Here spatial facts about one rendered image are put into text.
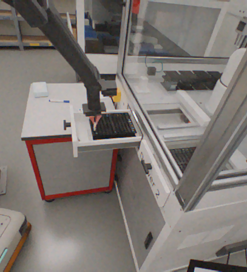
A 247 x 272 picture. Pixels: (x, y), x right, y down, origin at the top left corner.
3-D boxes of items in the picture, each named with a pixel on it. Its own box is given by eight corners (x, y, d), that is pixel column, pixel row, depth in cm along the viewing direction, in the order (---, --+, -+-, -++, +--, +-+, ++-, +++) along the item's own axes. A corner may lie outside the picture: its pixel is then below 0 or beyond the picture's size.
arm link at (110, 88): (87, 67, 75) (90, 87, 73) (116, 66, 77) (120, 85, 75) (87, 85, 86) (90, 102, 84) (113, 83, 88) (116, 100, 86)
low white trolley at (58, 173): (42, 207, 157) (20, 136, 107) (45, 152, 201) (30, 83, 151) (113, 196, 172) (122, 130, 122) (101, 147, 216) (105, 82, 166)
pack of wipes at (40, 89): (48, 96, 141) (47, 91, 138) (34, 98, 137) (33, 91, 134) (47, 86, 151) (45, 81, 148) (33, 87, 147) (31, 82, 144)
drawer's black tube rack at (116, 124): (93, 145, 99) (93, 135, 94) (88, 123, 111) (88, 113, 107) (135, 141, 104) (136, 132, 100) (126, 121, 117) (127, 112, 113)
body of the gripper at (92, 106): (82, 107, 91) (80, 93, 85) (104, 104, 93) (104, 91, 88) (83, 115, 86) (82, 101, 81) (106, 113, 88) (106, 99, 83)
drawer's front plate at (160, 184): (159, 207, 79) (166, 192, 72) (138, 155, 100) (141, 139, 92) (162, 207, 79) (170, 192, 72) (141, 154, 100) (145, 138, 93)
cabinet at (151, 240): (136, 287, 126) (172, 235, 73) (107, 164, 199) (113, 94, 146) (254, 253, 150) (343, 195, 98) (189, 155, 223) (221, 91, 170)
